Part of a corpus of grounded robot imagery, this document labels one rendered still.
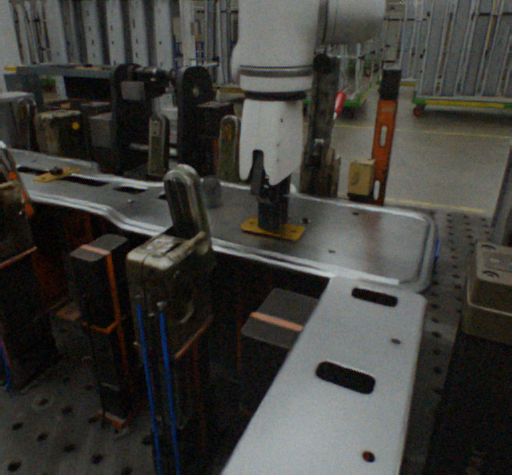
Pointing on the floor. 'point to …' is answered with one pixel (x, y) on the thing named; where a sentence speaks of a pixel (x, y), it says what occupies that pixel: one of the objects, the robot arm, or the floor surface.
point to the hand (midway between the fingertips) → (273, 211)
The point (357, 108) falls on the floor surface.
